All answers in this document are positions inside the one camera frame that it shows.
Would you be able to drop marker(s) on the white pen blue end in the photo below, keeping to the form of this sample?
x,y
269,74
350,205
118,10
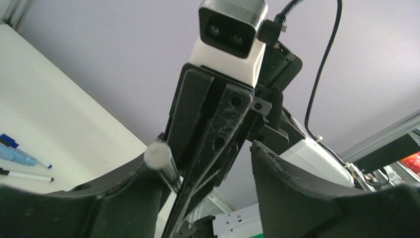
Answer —
x,y
10,142

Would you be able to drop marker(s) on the black checkered pen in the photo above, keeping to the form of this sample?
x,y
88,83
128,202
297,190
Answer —
x,y
158,157

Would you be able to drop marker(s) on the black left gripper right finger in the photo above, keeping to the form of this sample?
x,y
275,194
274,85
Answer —
x,y
294,203

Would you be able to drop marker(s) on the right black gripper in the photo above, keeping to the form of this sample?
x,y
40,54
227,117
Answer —
x,y
205,144

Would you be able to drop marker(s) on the light blue correction tape pen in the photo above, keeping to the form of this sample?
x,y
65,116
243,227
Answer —
x,y
12,154

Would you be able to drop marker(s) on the metal storage shelf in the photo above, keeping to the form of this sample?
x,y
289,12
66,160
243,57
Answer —
x,y
388,158

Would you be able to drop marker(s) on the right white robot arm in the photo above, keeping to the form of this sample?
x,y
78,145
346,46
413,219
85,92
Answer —
x,y
306,153

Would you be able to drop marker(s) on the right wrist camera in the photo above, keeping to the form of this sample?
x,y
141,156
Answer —
x,y
228,38

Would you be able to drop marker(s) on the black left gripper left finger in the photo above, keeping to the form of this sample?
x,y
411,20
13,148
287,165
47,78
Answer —
x,y
123,203

